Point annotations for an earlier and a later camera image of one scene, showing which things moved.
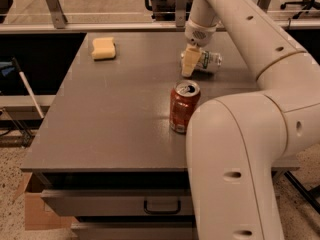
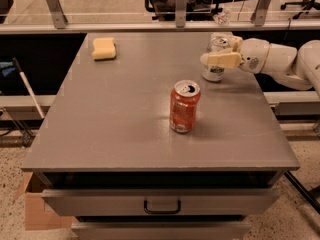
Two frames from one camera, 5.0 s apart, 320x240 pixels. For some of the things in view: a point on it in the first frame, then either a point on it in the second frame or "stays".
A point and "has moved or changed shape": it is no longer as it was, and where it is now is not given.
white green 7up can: (207, 59) has moved or changed shape
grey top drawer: (120, 202) stays
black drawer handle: (162, 212) stays
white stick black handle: (28, 88) stays
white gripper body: (201, 34) → (254, 55)
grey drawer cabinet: (105, 157) stays
